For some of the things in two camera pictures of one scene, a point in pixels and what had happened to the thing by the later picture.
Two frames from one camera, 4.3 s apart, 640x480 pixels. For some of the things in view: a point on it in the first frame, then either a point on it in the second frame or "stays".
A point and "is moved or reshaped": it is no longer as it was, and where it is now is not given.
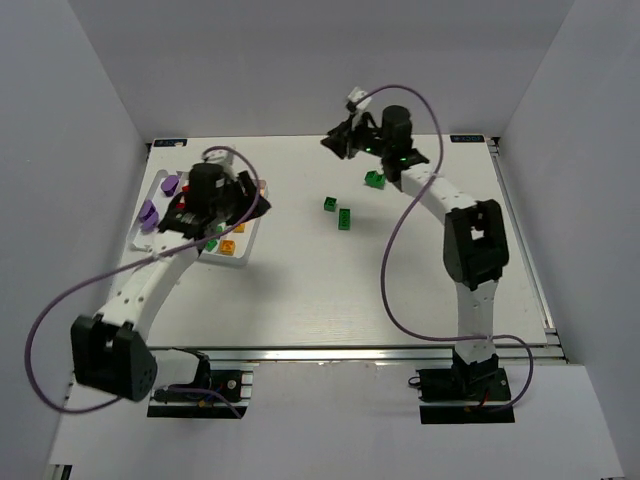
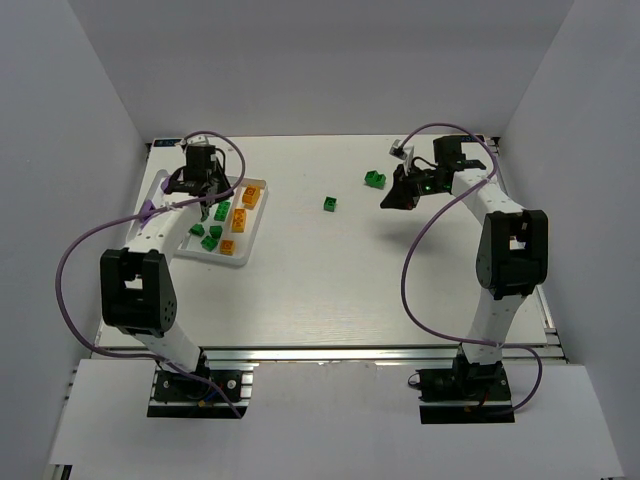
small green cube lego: [211, 244] is moved or reshaped
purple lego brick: [148, 208] stays
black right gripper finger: [345, 129] to [398, 175]
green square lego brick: [330, 203] stays
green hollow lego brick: [375, 180] stays
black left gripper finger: [249, 191] to [205, 208]
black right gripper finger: [337, 140] to [400, 197]
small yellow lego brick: [227, 247] stays
